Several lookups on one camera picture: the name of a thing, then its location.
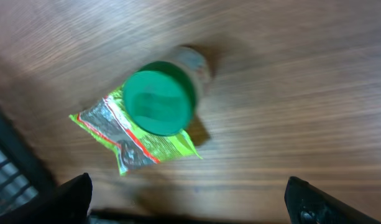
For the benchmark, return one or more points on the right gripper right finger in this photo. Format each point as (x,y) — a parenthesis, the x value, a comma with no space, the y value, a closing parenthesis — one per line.
(307,204)

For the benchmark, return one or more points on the green lid jar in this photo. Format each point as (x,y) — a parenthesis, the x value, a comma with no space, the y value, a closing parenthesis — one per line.
(161,97)

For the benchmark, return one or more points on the grey plastic mesh basket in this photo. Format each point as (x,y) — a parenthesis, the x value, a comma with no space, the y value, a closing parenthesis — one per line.
(22,174)

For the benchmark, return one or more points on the green candy bag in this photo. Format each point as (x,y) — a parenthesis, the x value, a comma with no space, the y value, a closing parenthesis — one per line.
(109,124)

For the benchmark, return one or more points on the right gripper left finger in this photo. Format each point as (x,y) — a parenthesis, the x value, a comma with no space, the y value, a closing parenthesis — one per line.
(68,203)

